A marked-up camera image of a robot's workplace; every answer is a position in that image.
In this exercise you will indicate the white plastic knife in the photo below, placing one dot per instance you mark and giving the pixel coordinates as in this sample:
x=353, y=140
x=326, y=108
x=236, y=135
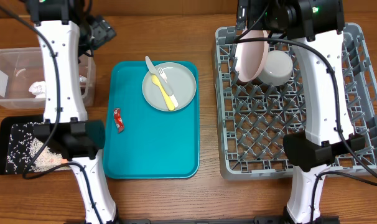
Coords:
x=165, y=85

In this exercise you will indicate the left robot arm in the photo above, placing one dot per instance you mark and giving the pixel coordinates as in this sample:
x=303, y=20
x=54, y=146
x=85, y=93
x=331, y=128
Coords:
x=66, y=30

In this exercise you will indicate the grey round plate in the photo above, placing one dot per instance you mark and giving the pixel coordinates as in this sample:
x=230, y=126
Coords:
x=179, y=78

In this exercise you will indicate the black waste tray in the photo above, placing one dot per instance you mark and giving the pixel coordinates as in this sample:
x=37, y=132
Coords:
x=5, y=130

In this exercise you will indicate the aluminium foil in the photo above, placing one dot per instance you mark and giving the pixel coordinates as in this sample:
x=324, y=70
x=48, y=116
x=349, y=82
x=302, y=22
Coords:
x=82, y=82

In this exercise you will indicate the white rice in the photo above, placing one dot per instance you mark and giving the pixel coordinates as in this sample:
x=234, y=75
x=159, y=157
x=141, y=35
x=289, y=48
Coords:
x=22, y=148

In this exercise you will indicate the grey dishwasher rack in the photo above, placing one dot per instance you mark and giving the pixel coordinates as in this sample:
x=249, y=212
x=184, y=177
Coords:
x=253, y=117

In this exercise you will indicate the clear plastic bin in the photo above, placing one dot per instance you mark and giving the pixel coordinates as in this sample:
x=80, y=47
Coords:
x=20, y=68

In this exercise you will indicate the red candy wrapper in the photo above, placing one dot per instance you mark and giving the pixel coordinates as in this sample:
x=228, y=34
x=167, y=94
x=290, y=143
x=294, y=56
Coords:
x=118, y=120

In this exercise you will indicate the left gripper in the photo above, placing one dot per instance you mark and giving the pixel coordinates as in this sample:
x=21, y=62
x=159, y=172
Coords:
x=103, y=31

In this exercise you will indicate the teal serving tray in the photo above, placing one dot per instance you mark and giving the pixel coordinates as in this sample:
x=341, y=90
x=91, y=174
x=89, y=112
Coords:
x=154, y=144

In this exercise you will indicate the white round plate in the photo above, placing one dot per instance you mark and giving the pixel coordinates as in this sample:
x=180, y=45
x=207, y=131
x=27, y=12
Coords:
x=250, y=59

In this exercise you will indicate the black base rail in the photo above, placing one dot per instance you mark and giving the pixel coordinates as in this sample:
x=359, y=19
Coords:
x=255, y=220

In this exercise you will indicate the white tissue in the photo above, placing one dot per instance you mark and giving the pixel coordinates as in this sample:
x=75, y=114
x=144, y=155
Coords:
x=38, y=89

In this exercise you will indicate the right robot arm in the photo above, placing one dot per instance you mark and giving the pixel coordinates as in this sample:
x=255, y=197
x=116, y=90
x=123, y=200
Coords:
x=314, y=29

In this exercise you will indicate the yellow plastic spoon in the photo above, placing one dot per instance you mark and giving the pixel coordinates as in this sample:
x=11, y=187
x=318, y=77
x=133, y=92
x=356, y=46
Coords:
x=166, y=97

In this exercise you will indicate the white plastic fork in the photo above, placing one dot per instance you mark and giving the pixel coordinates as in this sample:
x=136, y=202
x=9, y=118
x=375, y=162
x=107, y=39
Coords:
x=162, y=73

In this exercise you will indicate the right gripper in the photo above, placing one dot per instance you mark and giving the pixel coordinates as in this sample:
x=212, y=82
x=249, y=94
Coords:
x=254, y=7

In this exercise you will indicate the grey bowl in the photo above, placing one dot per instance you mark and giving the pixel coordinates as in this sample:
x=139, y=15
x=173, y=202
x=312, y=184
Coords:
x=277, y=69

